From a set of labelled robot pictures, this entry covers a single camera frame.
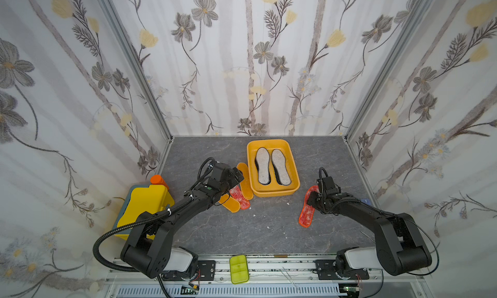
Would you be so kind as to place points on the red white patterned insole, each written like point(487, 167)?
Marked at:
point(237, 194)

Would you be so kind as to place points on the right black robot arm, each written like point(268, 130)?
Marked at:
point(399, 245)

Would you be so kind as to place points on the grey felt insole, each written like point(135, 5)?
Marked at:
point(279, 164)
point(262, 161)

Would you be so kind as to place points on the narrow yellow fuzzy insole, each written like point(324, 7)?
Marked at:
point(245, 185)

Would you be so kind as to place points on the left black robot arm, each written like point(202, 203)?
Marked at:
point(148, 248)

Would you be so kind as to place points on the wide yellow fuzzy insole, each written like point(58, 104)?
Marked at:
point(229, 203)

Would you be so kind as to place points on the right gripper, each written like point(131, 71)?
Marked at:
point(315, 199)

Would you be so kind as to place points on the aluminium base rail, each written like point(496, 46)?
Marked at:
point(292, 275)

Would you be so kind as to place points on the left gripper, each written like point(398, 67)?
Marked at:
point(234, 180)

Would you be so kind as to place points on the yellow plastic storage box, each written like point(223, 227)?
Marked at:
point(274, 189)

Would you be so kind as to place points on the yellow lidded lunch box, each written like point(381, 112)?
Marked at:
point(143, 198)

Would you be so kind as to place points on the orange cylinder bottle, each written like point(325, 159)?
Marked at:
point(158, 180)

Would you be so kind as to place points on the blue pill organizer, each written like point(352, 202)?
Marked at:
point(366, 201)

